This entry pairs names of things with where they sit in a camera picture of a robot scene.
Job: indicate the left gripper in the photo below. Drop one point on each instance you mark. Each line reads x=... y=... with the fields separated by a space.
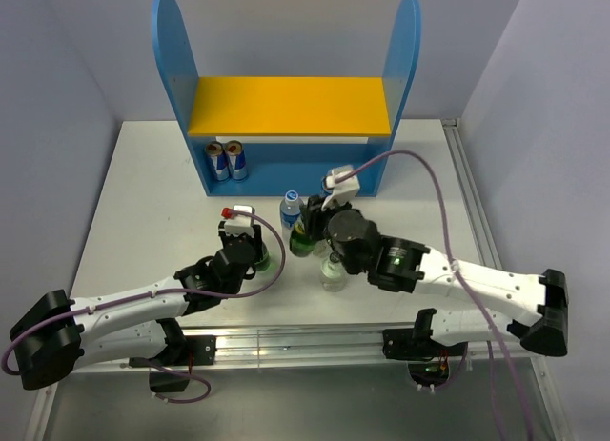
x=255 y=240

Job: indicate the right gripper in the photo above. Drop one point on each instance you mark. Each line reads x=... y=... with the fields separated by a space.
x=315 y=216

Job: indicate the green Perrier bottle red label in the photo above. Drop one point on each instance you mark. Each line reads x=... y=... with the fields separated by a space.
x=263 y=260

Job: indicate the pocari sweat bottle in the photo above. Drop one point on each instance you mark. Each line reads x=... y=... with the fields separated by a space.
x=328 y=184
x=289 y=212

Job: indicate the green Perrier lemon bottle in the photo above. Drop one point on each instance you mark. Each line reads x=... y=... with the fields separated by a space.
x=303 y=245

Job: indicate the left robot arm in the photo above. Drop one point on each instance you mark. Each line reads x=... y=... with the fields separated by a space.
x=59 y=334

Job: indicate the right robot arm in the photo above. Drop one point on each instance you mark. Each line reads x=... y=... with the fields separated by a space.
x=530 y=309

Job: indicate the blue and yellow shelf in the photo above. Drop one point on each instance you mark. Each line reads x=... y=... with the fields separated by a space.
x=293 y=128

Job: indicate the front clear glass bottle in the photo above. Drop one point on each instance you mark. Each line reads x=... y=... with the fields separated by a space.
x=333 y=276

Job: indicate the right Red Bull can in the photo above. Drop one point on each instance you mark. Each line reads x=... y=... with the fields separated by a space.
x=236 y=160

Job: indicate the red bull can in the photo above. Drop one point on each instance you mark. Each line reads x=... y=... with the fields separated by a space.
x=236 y=160
x=218 y=162

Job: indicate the left Red Bull can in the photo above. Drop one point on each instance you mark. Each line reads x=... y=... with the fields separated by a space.
x=218 y=162

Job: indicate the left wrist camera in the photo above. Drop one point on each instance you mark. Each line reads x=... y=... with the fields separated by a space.
x=237 y=220

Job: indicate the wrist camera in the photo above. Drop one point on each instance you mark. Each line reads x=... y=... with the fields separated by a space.
x=346 y=188
x=237 y=220

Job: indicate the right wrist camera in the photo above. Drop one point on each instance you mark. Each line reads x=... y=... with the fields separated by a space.
x=346 y=188

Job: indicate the aluminium mounting rail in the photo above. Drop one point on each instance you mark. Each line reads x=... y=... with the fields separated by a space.
x=262 y=347

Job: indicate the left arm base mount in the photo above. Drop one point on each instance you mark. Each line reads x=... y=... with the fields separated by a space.
x=172 y=371

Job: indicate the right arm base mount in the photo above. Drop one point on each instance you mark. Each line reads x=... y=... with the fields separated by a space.
x=430 y=365

